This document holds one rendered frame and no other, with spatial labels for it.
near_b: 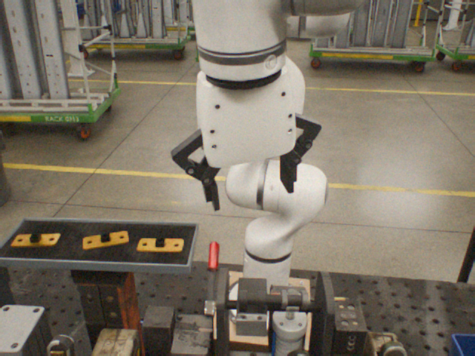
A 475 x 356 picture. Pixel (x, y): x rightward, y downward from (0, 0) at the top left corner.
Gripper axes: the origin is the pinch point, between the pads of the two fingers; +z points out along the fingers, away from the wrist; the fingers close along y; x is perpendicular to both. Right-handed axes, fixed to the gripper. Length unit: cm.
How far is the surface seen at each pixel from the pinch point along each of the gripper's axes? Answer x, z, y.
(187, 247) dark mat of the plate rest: -18.3, 26.3, 8.2
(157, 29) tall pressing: -730, 214, -39
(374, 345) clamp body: 5.8, 34.7, -18.1
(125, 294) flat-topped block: -18.8, 35.5, 21.8
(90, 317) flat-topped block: -19, 40, 30
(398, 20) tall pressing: -559, 204, -406
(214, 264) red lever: -14.8, 28.7, 4.1
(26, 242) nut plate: -27, 24, 38
